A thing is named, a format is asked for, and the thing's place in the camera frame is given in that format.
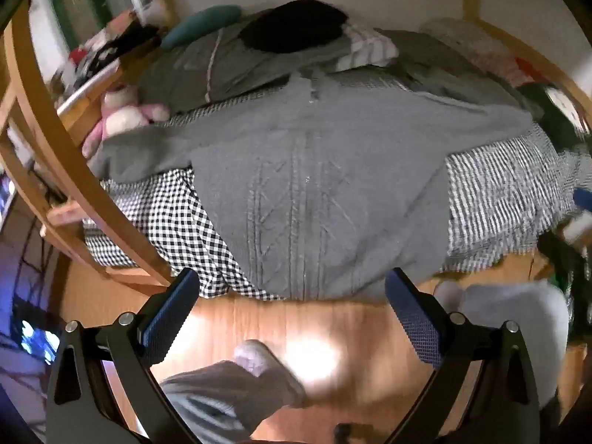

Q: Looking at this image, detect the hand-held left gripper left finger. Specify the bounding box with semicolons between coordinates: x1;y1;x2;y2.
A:
46;267;201;444

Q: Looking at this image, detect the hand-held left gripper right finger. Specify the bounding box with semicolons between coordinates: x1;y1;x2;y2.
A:
385;267;542;444

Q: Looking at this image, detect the grey knit sweater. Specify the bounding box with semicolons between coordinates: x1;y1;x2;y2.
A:
90;71;537;301

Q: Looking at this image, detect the light grey cloth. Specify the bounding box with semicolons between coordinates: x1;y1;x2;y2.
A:
435;280;569;408

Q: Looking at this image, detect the grey slipper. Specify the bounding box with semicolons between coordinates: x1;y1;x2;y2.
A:
233;340;308;408

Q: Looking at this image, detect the glowing screen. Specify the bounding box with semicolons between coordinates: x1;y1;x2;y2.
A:
0;176;63;366

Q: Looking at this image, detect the black white checkered blanket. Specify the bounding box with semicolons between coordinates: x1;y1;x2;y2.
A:
83;88;592;301

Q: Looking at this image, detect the pink plush toy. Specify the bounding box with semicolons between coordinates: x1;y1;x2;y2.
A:
83;85;169;158

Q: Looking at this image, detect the dark grey garment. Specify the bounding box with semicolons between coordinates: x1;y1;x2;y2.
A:
139;23;352;112

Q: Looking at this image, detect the dark grey cloth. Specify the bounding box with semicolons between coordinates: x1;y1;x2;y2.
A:
384;30;542;116

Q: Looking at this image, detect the white striped cloth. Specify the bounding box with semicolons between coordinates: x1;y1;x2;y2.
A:
333;25;398;72

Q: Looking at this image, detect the teal pillow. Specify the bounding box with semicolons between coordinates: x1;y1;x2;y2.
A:
161;4;243;49

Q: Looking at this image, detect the black cloth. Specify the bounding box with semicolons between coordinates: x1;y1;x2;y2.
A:
239;0;349;54

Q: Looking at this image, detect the wooden bed frame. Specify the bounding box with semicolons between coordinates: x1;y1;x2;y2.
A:
0;0;592;297

